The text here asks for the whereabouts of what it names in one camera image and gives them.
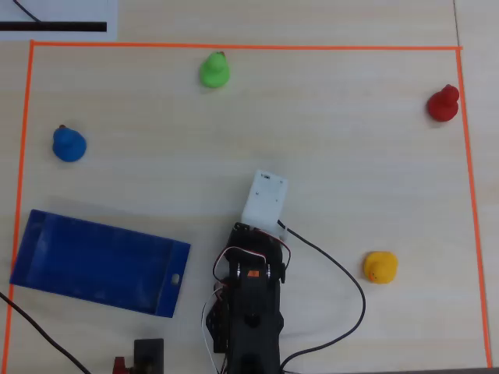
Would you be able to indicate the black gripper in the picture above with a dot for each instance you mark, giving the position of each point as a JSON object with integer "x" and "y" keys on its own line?
{"x": 242, "y": 232}

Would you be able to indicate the green rubber duck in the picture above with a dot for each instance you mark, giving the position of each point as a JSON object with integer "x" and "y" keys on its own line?
{"x": 213, "y": 72}

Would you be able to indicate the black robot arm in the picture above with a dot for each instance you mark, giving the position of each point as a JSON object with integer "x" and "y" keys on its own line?
{"x": 253, "y": 311}

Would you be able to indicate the yellow rubber duck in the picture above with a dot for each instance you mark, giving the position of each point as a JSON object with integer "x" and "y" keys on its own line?
{"x": 382, "y": 265}

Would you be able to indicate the blue plastic box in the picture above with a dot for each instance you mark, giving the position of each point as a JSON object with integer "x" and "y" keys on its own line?
{"x": 97, "y": 265}

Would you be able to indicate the blue rubber duck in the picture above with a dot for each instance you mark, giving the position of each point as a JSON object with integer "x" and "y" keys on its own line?
{"x": 69, "y": 146}

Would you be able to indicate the red rubber duck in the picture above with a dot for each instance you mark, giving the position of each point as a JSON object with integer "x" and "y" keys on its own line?
{"x": 442, "y": 105}

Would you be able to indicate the black clamp plate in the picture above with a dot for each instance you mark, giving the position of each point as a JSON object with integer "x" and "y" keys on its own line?
{"x": 148, "y": 350}

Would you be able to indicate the orange tape strip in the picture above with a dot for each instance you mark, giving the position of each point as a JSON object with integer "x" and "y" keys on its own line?
{"x": 234, "y": 46}
{"x": 472, "y": 195}
{"x": 22, "y": 156}

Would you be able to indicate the white camera box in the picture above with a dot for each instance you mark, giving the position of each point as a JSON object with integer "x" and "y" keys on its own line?
{"x": 263, "y": 202}

